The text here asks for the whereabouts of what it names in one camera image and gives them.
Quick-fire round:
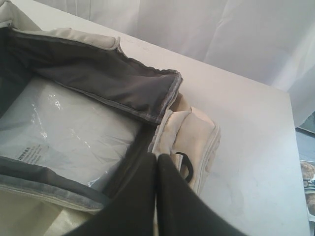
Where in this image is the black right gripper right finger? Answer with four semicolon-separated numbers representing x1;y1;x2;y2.
157;153;288;236

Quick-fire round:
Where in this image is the brown teddy bear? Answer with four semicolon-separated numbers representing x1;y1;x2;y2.
300;161;315;216

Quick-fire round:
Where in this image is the clear plastic wrapped packet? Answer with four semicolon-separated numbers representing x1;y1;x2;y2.
0;78;141;191

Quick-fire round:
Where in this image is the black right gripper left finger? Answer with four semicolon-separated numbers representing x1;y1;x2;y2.
67;153;157;236

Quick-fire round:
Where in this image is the beige duffel bag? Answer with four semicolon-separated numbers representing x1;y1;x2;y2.
0;0;221;236

